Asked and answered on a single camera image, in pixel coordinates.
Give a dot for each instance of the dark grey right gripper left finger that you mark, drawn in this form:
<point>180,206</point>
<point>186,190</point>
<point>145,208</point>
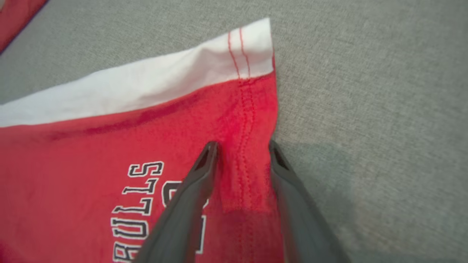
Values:
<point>182,212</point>

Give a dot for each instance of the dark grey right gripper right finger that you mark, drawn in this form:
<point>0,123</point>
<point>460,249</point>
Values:
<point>303,219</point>

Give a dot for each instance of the red shorts with white hem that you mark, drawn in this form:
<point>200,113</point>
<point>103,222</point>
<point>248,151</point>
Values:
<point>91,146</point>

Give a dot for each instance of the red jersey with white sleeves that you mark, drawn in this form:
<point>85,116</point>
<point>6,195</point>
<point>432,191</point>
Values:
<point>14,18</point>

